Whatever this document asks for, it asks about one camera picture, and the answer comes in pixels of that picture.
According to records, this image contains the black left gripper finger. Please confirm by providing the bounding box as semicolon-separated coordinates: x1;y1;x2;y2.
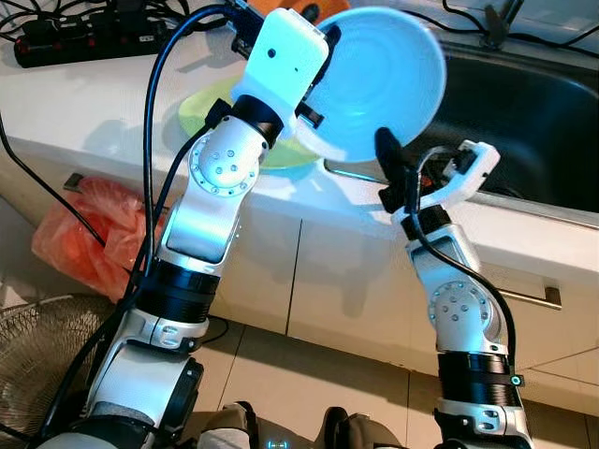
316;23;341;90

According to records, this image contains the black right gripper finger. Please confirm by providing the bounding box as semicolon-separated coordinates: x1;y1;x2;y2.
375;127;411;190

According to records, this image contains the white ceramic bowl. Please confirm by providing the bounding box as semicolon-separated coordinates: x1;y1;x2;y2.
298;7;448;163

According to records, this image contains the light green plate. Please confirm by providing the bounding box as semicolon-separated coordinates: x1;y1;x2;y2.
178;75;324;171

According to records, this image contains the white kitchen cabinet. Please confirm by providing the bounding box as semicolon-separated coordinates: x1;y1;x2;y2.
0;159;599;417

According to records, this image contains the orange plate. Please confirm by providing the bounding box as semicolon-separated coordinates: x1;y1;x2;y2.
281;0;324;22

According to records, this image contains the stainless steel sink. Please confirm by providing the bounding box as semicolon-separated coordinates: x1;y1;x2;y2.
323;33;599;216

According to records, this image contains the chrome sink faucet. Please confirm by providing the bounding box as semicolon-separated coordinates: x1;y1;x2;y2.
479;0;525;50

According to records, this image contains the black power strip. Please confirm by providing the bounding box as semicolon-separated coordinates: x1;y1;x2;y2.
14;9;174;68

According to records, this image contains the grey right robot leg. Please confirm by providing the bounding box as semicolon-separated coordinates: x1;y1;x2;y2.
323;407;403;449

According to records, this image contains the grey robot leg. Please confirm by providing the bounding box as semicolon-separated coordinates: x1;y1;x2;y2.
201;402;263;449
323;407;403;449

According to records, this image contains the grey left robot leg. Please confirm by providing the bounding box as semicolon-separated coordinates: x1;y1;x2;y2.
201;402;263;449

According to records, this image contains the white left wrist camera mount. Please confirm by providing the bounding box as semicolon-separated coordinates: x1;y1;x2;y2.
229;7;330;118

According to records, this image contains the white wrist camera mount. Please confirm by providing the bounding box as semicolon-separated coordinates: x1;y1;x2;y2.
229;7;330;118
402;140;502;221

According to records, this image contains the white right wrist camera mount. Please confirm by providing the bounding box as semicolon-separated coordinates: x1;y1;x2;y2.
402;140;502;221

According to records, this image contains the thin black power cord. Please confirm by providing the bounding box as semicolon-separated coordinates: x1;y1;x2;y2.
0;117;132;272

